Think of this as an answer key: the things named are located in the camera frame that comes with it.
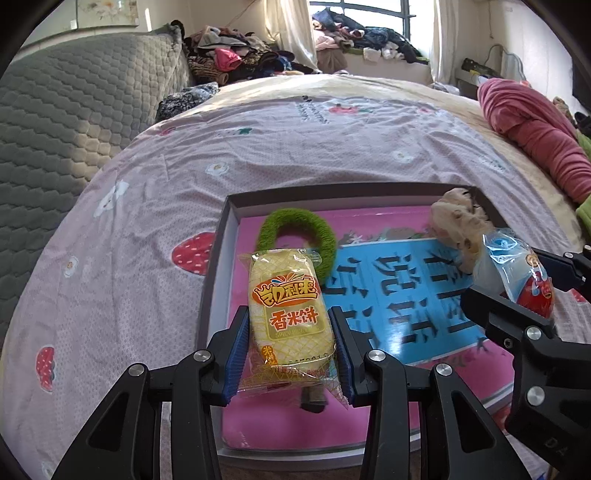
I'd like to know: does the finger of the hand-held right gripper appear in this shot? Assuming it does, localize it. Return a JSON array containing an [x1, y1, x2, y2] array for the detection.
[[531, 247, 591, 292], [461, 285, 559, 361]]

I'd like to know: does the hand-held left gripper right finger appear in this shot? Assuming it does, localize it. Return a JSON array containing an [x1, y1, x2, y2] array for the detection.
[[327, 305, 532, 480]]

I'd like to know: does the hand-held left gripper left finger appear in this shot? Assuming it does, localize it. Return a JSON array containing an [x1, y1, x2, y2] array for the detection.
[[51, 305, 252, 480]]

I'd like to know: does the red egg toy packet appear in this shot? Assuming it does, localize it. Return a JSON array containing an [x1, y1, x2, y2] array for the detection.
[[475, 227, 555, 319]]

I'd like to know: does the yellow rice cracker packet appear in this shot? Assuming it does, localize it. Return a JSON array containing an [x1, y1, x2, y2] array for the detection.
[[238, 247, 352, 409]]

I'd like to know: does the grey shallow cardboard box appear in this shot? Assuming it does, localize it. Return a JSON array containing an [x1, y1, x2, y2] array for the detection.
[[194, 182, 578, 464]]

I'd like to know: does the beige cloth pouch black cord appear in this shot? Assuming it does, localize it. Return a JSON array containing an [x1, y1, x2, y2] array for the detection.
[[431, 187, 497, 273]]

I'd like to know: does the green fuzzy hair ring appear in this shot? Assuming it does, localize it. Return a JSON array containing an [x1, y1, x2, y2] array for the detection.
[[255, 209, 338, 282]]

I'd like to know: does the green cloth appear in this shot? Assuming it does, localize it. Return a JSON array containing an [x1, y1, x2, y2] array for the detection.
[[575, 129, 591, 227]]

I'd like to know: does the pink quilt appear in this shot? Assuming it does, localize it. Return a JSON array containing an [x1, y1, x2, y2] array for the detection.
[[477, 78, 591, 204]]

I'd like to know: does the pink printed bed sheet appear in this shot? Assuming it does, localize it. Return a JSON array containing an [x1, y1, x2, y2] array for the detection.
[[0, 74, 583, 480]]

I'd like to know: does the white hanging cloth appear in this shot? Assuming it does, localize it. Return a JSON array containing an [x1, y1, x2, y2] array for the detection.
[[501, 44, 529, 84]]

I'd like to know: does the black yellow bag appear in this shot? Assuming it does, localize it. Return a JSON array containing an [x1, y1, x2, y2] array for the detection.
[[462, 58, 502, 80]]

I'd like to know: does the dark patterned cloth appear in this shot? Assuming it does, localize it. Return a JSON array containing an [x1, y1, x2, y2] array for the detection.
[[156, 82, 220, 123]]

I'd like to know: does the white curtain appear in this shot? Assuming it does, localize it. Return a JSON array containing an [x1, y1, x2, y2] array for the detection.
[[263, 0, 319, 75], [427, 0, 458, 86]]

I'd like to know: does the grey quilted headboard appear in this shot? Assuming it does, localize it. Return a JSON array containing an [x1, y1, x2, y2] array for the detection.
[[0, 25, 192, 342]]

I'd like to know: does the pile of mixed clothes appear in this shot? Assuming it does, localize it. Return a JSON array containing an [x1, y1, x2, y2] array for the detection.
[[171, 19, 324, 86]]

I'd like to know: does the clothes pile on window sill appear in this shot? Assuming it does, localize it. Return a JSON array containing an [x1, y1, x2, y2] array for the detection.
[[311, 7, 423, 65]]

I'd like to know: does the black framed window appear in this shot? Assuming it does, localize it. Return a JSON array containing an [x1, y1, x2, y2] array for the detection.
[[309, 0, 439, 47]]

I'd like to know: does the floral wall painting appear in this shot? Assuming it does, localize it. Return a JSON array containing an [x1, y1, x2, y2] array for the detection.
[[76, 0, 139, 21]]

